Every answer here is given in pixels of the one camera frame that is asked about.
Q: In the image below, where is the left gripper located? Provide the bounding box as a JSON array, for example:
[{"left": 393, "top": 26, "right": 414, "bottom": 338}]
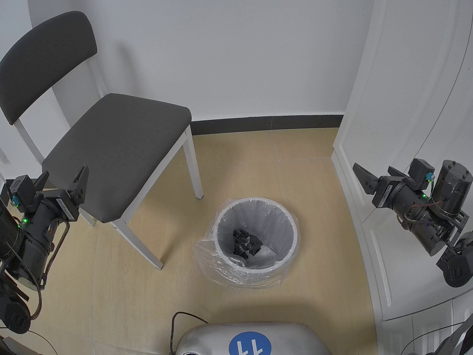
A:
[{"left": 21, "top": 165, "right": 90, "bottom": 245}]

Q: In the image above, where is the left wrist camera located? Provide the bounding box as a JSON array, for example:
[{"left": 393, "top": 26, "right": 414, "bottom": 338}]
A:
[{"left": 4, "top": 175, "right": 39, "bottom": 212}]

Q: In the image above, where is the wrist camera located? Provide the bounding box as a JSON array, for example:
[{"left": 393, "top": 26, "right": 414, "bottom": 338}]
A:
[
  {"left": 407, "top": 158, "right": 436, "bottom": 192},
  {"left": 4, "top": 175, "right": 39, "bottom": 212}
]

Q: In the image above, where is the black plastic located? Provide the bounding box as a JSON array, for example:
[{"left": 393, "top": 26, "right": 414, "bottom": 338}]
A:
[{"left": 232, "top": 229, "right": 264, "bottom": 257}]

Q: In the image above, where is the grey and white chair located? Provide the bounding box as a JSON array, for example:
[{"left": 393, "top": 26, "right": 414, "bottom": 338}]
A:
[{"left": 0, "top": 11, "right": 204, "bottom": 270}]

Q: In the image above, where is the clear plastic bag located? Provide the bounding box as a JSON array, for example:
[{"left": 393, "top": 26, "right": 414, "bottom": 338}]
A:
[{"left": 194, "top": 196, "right": 301, "bottom": 290}]

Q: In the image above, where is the black cable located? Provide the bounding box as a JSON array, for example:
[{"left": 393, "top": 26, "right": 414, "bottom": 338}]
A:
[{"left": 170, "top": 311, "right": 209, "bottom": 354}]

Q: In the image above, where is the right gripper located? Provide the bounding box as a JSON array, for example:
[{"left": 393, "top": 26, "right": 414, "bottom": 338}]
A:
[{"left": 353, "top": 162, "right": 432, "bottom": 223}]

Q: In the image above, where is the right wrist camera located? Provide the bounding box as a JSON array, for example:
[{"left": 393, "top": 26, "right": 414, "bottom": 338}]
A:
[{"left": 407, "top": 158, "right": 436, "bottom": 192}]

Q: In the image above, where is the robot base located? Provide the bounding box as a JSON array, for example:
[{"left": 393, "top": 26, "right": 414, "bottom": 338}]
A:
[{"left": 177, "top": 321, "right": 333, "bottom": 355}]

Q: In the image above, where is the white wardrobe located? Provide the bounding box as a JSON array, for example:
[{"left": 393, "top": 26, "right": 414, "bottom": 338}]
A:
[{"left": 333, "top": 0, "right": 473, "bottom": 355}]

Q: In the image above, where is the white trash bin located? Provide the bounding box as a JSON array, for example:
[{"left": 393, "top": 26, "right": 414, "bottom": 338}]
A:
[{"left": 214, "top": 197, "right": 298, "bottom": 273}]

